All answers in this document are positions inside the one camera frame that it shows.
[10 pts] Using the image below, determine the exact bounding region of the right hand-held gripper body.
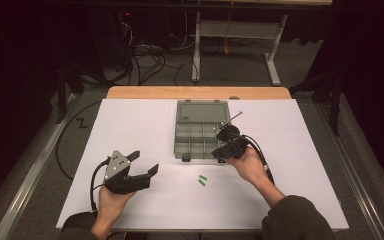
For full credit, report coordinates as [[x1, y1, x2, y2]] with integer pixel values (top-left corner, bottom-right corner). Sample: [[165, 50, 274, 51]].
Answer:
[[215, 111, 249, 159]]

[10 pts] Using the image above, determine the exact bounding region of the bundle of floor cables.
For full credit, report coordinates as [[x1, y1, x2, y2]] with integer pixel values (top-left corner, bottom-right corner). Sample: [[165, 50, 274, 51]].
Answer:
[[119, 19, 186, 86]]

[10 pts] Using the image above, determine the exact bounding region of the black looped floor cable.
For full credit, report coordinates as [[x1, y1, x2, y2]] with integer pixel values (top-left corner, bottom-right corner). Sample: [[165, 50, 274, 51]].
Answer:
[[55, 100, 103, 181]]

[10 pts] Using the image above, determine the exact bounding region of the grey transparent compartment box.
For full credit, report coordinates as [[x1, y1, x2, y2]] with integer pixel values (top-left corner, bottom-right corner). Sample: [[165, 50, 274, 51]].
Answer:
[[173, 99, 232, 164]]

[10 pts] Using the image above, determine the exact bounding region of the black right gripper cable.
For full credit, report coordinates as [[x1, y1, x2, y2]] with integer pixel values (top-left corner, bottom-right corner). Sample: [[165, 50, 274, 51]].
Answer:
[[241, 134, 276, 185]]

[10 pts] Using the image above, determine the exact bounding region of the white paper sheet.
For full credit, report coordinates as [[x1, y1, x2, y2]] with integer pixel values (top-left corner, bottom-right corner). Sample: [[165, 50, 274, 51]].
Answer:
[[55, 98, 350, 231]]

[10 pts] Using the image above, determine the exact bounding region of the white metal frame desk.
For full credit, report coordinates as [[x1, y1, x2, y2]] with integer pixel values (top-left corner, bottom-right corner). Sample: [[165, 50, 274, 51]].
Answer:
[[186, 0, 334, 87]]

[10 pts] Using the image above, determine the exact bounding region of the person's left hand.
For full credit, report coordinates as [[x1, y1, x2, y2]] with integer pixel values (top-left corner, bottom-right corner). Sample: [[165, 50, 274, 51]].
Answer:
[[94, 185, 137, 231]]

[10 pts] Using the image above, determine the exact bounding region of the aluminium floor rail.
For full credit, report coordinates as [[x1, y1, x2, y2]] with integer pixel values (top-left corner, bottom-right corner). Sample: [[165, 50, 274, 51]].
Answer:
[[314, 101, 384, 240], [0, 93, 81, 240]]

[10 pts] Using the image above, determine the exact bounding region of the black metal stand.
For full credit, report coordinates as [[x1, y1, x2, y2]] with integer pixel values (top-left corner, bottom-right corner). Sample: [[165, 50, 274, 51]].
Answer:
[[289, 71, 343, 137], [55, 61, 84, 125]]

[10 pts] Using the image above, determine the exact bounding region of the wooden table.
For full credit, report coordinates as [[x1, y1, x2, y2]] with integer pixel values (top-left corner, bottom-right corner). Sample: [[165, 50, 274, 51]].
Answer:
[[105, 85, 293, 100]]

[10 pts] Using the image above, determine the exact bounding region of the person's right hand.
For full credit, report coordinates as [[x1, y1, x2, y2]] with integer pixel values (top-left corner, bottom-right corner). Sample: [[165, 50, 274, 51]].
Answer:
[[224, 146, 272, 186]]

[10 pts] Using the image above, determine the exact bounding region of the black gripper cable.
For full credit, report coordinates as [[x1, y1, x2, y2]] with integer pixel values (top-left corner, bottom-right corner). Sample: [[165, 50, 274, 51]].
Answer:
[[89, 157, 111, 213], [241, 134, 276, 185]]

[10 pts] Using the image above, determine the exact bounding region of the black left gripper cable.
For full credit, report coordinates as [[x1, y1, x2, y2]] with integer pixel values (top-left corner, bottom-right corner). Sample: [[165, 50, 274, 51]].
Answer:
[[89, 157, 111, 213]]

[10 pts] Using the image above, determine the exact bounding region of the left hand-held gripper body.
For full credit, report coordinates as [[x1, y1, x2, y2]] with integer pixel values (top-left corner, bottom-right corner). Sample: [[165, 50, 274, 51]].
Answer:
[[103, 149, 151, 195]]

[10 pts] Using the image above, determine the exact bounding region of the black computer tower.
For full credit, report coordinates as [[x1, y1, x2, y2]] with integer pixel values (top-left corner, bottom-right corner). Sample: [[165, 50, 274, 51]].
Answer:
[[88, 8, 133, 73]]

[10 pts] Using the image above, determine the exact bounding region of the orange cable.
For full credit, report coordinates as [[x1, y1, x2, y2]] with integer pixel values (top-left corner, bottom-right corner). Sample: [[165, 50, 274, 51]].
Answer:
[[223, 0, 234, 55]]

